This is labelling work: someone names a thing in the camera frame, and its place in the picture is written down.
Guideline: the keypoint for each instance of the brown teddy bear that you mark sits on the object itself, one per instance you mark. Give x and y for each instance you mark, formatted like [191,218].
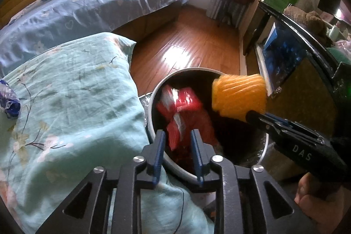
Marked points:
[304,20]

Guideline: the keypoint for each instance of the orange spiky ball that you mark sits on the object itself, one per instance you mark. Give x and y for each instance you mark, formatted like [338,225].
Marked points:
[238,97]

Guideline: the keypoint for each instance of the red-orange foil wrapper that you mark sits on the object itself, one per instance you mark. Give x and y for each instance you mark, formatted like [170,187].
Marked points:
[201,125]

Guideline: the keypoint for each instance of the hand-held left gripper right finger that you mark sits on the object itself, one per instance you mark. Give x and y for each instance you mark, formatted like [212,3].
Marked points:
[197,157]

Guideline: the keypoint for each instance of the round white trash bin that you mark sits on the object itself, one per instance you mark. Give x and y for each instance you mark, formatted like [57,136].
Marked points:
[238,138]

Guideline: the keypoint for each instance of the blue crumpled wrapper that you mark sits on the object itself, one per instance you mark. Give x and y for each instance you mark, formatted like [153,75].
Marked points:
[9,102]

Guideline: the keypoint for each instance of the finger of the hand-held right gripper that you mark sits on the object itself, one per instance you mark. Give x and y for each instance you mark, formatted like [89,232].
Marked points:
[263,124]
[296,128]

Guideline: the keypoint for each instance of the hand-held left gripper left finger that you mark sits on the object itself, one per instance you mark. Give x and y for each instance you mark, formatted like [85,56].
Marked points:
[159,157]

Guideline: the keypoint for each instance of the bed with blue sheet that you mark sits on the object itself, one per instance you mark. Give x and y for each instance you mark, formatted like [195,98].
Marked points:
[96,6]

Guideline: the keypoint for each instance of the person's right hand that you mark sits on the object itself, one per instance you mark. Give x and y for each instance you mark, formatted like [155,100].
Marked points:
[312,201]

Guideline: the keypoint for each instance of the teal floral blanket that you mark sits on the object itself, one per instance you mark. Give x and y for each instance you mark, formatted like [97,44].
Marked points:
[76,113]

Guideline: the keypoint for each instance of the black framed fish tank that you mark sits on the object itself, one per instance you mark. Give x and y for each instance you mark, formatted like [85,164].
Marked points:
[285,55]

